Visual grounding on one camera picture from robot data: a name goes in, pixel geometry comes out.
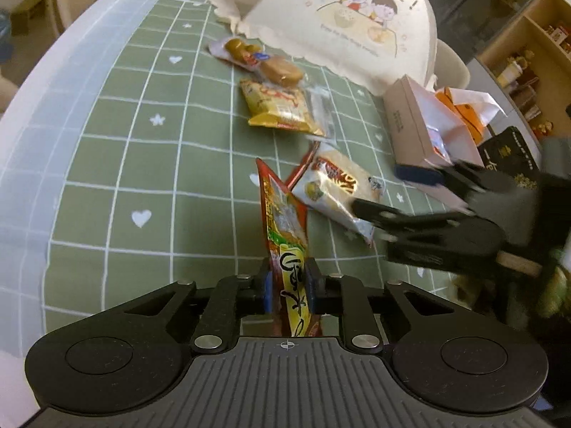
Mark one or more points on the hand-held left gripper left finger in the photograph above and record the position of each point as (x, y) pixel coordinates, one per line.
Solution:
(267, 292)

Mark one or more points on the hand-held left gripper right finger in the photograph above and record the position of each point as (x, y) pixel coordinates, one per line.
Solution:
(317, 287)

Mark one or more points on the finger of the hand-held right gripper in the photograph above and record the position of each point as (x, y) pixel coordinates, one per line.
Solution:
(401, 219)
(417, 174)

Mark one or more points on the pink cardboard box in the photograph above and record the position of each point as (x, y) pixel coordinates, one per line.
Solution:
(408, 125)

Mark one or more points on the red snack packet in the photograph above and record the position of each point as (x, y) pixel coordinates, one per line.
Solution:
(285, 232)

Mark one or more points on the rice cracker packet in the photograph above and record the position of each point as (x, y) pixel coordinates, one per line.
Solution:
(332, 187)

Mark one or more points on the yellow snack packet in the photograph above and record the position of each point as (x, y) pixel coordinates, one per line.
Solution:
(276, 105)

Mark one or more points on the orange basketball tissue box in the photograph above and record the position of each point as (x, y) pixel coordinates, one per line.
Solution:
(468, 116)

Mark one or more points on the black snack bag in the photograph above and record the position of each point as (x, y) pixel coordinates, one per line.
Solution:
(508, 156)

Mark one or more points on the white tissue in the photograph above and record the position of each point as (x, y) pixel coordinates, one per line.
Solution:
(477, 100)

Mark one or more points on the small clear packet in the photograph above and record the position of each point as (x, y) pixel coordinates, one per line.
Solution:
(322, 109)

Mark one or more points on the beige chair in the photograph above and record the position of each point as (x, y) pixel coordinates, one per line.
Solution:
(453, 64)

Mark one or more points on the yellow figurine bottle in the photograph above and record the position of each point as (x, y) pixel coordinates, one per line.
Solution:
(511, 73)

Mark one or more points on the brown cake packet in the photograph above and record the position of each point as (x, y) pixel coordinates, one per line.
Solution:
(276, 69)

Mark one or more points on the wooden shelf unit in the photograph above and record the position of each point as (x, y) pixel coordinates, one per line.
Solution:
(526, 31)

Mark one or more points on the cartoon printed food cover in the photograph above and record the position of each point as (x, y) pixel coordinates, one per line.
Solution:
(312, 22)

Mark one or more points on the green checked tablecloth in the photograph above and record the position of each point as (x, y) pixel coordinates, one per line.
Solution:
(134, 142)

